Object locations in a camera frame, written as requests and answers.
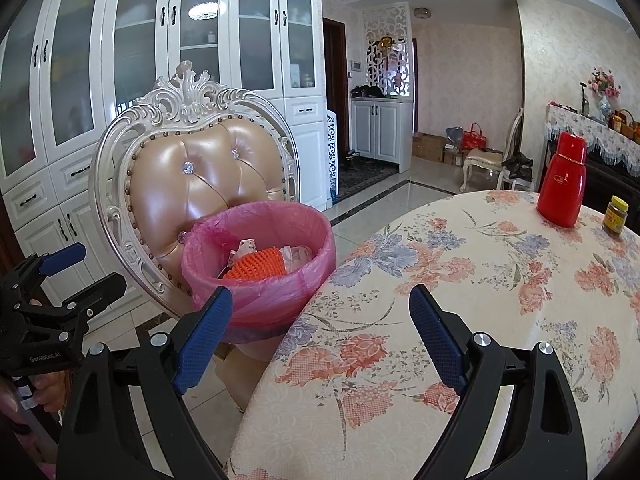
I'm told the low white cabinet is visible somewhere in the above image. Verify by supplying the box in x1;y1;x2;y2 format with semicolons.
350;97;413;168

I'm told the ornate beige leather chair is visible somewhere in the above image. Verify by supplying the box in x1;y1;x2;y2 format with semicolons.
94;62;302;411

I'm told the cream seat wooden chair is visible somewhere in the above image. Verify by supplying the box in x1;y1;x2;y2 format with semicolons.
460;107;533;193

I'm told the white lattice screen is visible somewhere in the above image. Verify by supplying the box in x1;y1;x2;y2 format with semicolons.
361;4;413;98

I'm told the dark patterned doormat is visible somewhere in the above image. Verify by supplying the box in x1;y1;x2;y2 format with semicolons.
337;157;398;196

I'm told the red thermos flask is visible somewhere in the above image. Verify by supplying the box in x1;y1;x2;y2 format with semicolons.
537;131;587;228

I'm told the floral lace piano cover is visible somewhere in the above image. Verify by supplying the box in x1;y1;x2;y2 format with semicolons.
544;103;640;177

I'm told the dark wooden door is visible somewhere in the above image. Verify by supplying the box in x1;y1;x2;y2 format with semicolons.
322;17;351;153

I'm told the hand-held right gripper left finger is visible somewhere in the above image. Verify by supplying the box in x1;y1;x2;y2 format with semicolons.
56;286;236;480

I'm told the pink lined trash bin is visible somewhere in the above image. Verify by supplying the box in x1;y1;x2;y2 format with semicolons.
181;201;337;343

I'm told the yellow lid brown jar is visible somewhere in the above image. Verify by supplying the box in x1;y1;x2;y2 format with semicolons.
601;196;630;237

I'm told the tall white display cabinet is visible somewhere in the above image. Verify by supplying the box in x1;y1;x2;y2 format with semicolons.
0;0;328;281

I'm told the pink flower bouquet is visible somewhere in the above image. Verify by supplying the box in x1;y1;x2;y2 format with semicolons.
589;66;621;96

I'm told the black piano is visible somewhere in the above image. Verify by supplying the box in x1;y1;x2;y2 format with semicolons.
542;142;640;216

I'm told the red gift bag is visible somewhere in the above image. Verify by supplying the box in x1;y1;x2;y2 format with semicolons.
461;122;487;150

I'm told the person's left hand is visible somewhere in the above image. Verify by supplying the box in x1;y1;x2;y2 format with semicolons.
0;367;76;416

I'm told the cardboard box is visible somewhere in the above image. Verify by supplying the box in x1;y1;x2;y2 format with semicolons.
412;132;446;161

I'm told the orange foam fruit net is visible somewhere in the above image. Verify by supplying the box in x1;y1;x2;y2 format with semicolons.
221;247;288;281

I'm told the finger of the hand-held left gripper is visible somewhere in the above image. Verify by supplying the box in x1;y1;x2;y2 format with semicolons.
72;272;128;332
0;242;87;306

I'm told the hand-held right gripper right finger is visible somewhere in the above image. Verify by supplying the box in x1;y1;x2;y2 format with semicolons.
408;284;588;480

